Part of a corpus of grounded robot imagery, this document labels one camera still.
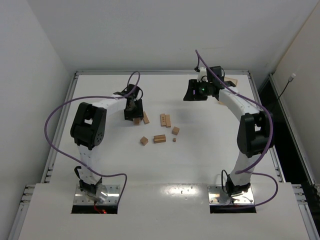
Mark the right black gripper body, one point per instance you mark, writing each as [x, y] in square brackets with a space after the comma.
[191, 90]

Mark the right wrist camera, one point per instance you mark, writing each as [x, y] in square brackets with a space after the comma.
[202, 74]

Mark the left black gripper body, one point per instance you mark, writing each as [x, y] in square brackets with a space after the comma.
[133, 113]

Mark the printed light wood block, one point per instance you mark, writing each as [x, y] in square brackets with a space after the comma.
[163, 122]

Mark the dark striped wood block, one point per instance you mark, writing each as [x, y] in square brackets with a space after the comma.
[159, 138]

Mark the metal base plate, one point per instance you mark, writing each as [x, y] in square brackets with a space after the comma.
[217, 197]
[106, 195]

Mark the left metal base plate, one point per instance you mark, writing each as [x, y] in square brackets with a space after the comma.
[106, 195]

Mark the tilted small wood block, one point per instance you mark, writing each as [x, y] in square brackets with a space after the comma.
[144, 140]

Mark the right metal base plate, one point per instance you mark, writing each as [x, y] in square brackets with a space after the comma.
[217, 197]

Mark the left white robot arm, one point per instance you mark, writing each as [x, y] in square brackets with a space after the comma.
[88, 131]

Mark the right small wood block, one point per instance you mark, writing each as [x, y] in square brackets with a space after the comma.
[175, 130]

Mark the clear amber plastic box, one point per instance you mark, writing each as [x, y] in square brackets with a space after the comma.
[233, 80]

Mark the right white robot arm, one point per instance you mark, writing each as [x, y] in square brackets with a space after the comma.
[254, 132]

